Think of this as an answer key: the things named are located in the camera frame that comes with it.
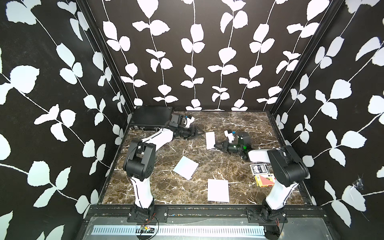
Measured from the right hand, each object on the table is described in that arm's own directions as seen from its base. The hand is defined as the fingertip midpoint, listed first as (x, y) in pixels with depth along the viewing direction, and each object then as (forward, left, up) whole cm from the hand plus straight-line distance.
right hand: (214, 143), depth 91 cm
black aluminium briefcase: (+33, +50, -12) cm, 61 cm away
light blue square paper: (+5, +2, -2) cm, 6 cm away
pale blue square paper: (-12, +17, -9) cm, 23 cm away
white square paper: (-25, -2, -10) cm, 27 cm away
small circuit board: (-43, +35, -9) cm, 56 cm away
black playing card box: (-13, -27, -8) cm, 31 cm away
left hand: (+4, +7, +6) cm, 10 cm away
